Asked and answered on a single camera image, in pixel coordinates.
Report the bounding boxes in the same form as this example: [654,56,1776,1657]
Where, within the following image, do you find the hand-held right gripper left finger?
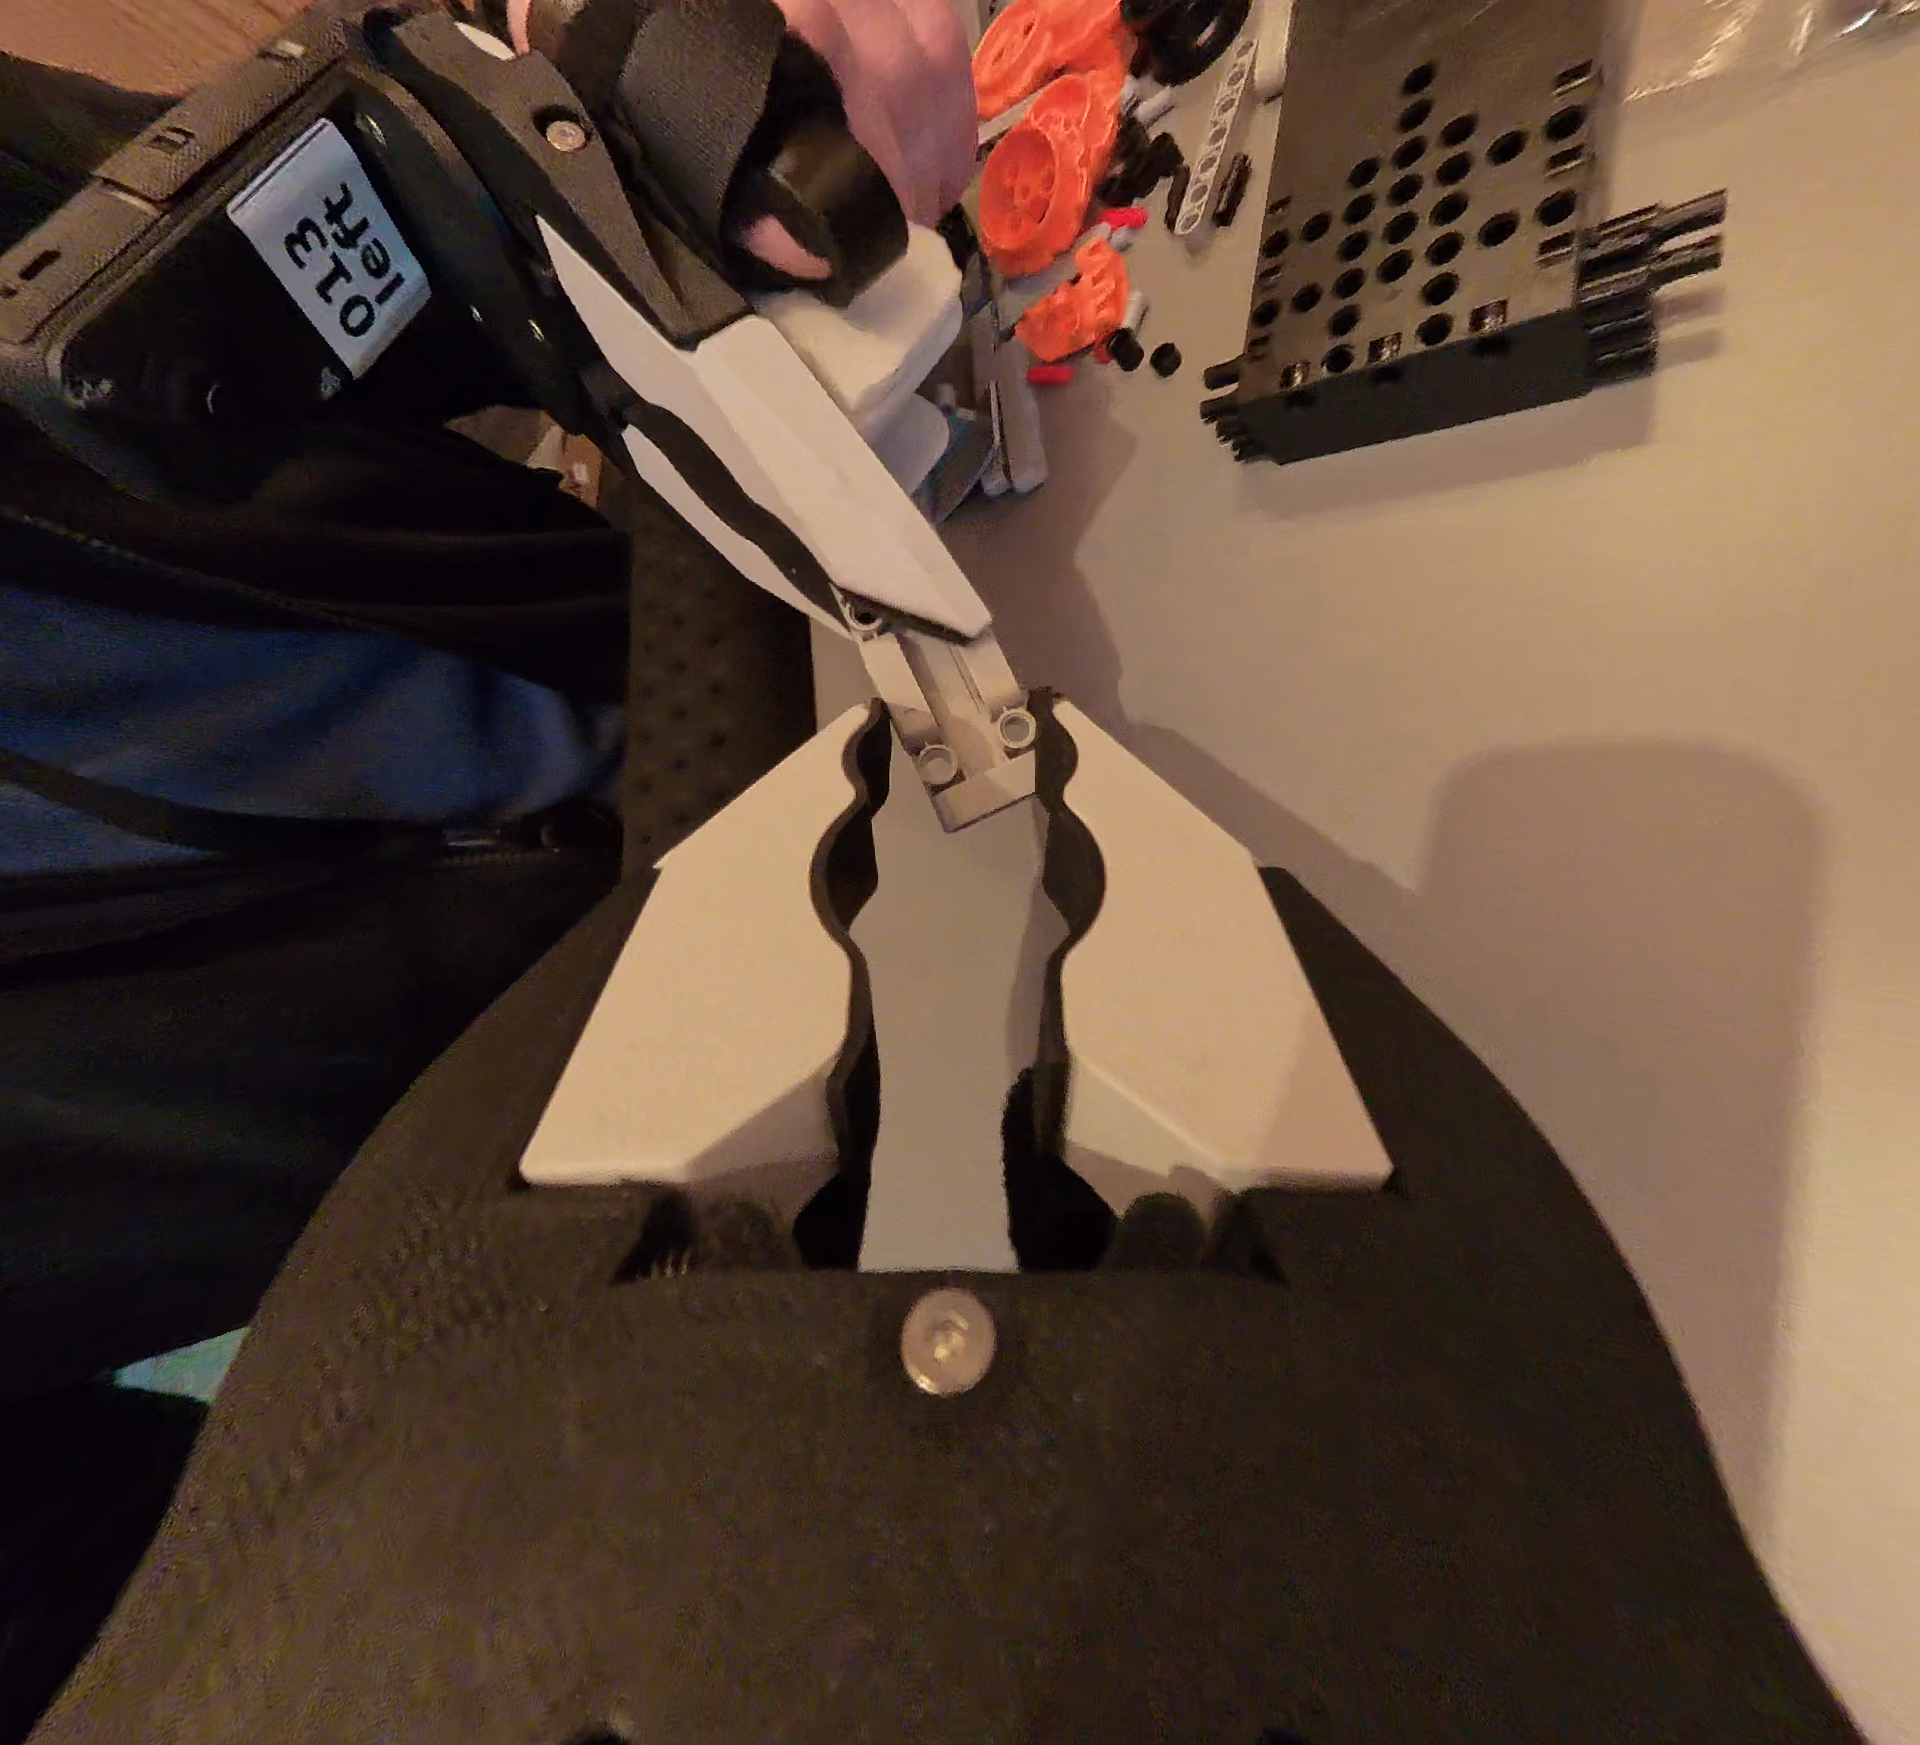
[517,703,892,1192]

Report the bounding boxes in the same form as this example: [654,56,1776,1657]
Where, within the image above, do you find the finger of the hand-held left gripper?
[533,206,996,647]
[614,416,869,641]

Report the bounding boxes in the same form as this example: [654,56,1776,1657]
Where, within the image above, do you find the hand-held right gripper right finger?
[1003,692,1398,1195]

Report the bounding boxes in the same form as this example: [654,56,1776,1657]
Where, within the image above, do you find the scattered orange gear wheels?
[970,0,1146,371]

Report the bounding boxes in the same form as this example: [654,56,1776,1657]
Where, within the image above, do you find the black perforated plastic block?
[1201,0,1730,473]

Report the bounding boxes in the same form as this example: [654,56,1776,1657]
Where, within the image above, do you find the light grey holed beam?
[1173,35,1265,237]

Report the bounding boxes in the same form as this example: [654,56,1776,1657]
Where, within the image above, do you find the grey holed rectangular plate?
[840,596,1047,836]

